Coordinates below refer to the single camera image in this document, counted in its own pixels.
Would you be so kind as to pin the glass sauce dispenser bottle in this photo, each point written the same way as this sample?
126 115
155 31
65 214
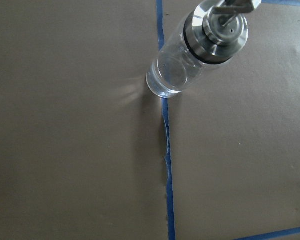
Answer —
206 39

